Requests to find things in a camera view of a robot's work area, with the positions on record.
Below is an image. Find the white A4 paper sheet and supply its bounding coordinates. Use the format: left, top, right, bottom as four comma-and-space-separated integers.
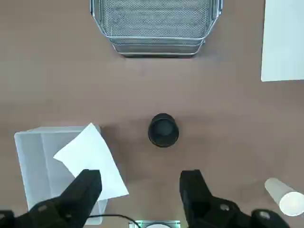
53, 122, 130, 201

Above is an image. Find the silver mesh file organizer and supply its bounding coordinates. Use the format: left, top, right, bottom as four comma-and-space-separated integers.
90, 0, 223, 58

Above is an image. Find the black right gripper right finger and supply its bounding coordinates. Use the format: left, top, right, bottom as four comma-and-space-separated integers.
179, 169, 289, 228

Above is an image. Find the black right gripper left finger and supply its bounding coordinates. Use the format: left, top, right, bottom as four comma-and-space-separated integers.
0, 169, 103, 228

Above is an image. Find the translucent plastic box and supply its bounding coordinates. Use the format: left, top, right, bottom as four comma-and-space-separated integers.
14, 125, 109, 226

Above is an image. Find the black cylindrical cup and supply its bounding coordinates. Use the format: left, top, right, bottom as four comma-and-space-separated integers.
147, 113, 179, 148

